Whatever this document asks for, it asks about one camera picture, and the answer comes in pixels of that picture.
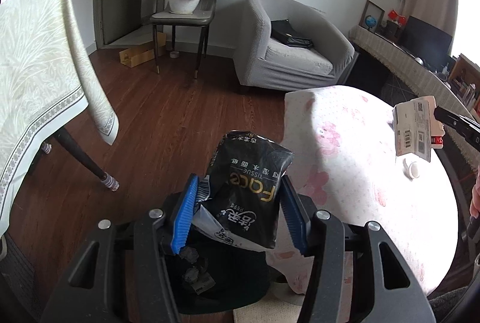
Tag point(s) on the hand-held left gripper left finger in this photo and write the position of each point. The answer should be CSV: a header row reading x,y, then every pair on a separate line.
x,y
183,218

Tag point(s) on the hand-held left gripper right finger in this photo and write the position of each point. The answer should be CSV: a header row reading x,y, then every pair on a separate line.
x,y
296,221

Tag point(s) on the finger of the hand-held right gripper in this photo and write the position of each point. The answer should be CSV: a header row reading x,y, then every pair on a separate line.
x,y
461,126

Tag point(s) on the torn white cardboard box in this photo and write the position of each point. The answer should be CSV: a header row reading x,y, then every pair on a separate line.
x,y
412,124

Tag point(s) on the black tissue packet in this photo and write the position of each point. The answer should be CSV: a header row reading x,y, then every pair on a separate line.
x,y
247,172

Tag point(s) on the black trash bin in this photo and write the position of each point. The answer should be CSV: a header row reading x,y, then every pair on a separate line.
x,y
225,293

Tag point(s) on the person's right hand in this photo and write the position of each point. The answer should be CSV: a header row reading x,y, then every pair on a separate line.
x,y
475,199

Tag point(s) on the open brown cardboard box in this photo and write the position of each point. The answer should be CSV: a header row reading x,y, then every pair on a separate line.
x,y
463,77

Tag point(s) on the round table pink cloth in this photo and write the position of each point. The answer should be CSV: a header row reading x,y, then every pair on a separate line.
x,y
356,157

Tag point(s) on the black monitor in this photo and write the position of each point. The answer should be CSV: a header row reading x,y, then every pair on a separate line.
x,y
427,43

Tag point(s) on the beige floor mat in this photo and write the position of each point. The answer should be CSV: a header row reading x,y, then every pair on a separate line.
x,y
262,310

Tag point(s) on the side desk with fringe cloth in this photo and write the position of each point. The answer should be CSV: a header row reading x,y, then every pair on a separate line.
x,y
393,52

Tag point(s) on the dark speaker box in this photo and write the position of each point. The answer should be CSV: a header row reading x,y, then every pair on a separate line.
x,y
393,30

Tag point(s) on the dark wooden table leg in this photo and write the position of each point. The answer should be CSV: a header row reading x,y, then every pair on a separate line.
x,y
82,157

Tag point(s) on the small red flags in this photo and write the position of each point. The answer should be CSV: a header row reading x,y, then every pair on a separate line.
x,y
397,17

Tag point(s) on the small blue globe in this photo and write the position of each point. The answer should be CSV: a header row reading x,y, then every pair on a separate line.
x,y
371,21

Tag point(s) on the flat cardboard box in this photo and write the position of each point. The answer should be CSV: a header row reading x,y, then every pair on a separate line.
x,y
137,56

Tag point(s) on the grey armchair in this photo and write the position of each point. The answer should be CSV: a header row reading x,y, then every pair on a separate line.
x,y
255,52

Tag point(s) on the grey fleece clothing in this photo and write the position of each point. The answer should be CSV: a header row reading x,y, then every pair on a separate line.
x,y
457,308

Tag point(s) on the black bag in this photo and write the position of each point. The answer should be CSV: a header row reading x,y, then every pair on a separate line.
x,y
288,33

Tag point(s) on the grey dining chair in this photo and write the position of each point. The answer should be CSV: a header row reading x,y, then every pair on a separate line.
x,y
180,18

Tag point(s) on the dark picture frame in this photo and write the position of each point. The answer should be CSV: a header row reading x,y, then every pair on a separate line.
x,y
375,9

